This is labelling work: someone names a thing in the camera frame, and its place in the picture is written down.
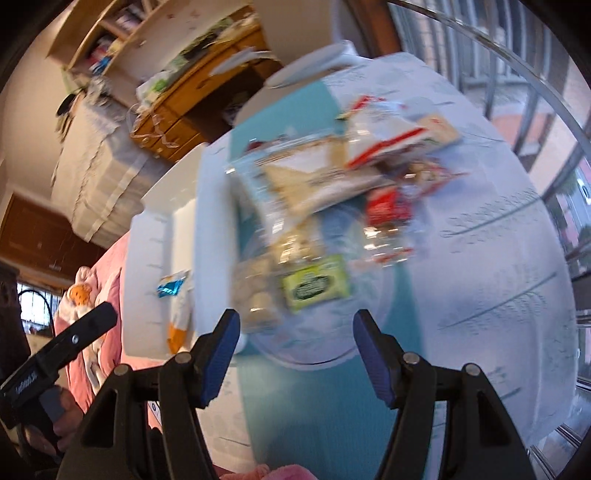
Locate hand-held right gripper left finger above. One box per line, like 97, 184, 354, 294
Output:
58, 308, 242, 480

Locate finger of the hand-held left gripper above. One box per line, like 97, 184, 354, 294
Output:
31, 302, 119, 371

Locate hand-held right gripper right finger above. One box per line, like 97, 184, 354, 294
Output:
352, 309, 539, 480

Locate round plate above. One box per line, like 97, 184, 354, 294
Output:
235, 203, 430, 367

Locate clear bag of golden snacks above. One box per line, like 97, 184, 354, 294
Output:
231, 222, 324, 333

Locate red white snack packet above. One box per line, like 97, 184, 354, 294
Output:
344, 95, 430, 169

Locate person's left hand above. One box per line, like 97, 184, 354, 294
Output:
28, 390, 86, 455

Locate orange white plush toy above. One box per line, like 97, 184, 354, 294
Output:
60, 267, 100, 324

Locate orange white snack packet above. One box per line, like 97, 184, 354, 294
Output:
166, 295, 195, 354

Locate pink blanket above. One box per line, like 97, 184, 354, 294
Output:
53, 231, 167, 407

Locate teal striped placemat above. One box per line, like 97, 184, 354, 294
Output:
228, 83, 426, 467

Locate blue candy wrapper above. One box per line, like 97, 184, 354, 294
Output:
156, 270, 192, 300

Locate green snack packet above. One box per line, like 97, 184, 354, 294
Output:
281, 254, 352, 315

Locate dark wooden cabinet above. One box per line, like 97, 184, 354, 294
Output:
0, 191, 107, 287

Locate white storage box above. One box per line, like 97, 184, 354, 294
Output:
121, 142, 245, 361

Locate red snowflake snack packet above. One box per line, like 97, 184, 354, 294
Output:
365, 187, 414, 229

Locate white quilted bed cover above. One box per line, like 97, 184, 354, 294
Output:
50, 92, 185, 250

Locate white patterned tablecloth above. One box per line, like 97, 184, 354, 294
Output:
139, 51, 580, 480

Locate patterned clear snack wrapper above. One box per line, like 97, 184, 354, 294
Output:
397, 159, 467, 197

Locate large clear beige snack bag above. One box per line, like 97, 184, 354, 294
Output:
226, 134, 393, 222

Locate gold ribbon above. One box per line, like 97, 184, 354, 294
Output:
129, 104, 183, 151

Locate cream snack packet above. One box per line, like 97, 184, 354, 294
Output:
416, 114, 462, 147

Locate green white package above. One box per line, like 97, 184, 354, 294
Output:
136, 69, 185, 109

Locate row of books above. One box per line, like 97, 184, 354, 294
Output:
88, 37, 125, 77

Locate cream bookshelf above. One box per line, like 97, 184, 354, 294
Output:
46, 0, 259, 107

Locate white desk lamp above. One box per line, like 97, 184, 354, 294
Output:
265, 41, 358, 89

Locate black cable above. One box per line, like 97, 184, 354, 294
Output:
18, 288, 58, 326

